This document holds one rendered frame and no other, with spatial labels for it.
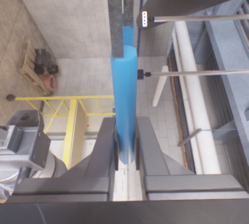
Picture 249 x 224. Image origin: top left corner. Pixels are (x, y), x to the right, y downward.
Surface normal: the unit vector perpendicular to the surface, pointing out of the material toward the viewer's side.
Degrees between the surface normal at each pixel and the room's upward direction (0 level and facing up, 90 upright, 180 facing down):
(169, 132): 90
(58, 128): 90
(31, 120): 90
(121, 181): 90
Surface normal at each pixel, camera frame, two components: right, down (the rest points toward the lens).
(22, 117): -0.02, -0.57
